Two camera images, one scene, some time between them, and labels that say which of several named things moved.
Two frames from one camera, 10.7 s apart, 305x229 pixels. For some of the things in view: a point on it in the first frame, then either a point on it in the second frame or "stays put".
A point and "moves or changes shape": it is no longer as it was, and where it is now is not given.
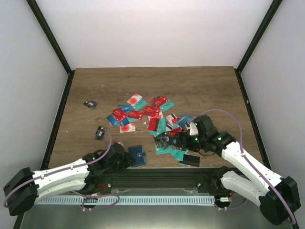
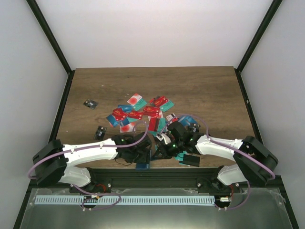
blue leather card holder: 140,157 moves or changes shape
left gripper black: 127,163 -> 145,158
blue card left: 112,119 stays put
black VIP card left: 100,133 stays put
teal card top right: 167,106 stays put
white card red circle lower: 128,128 stays put
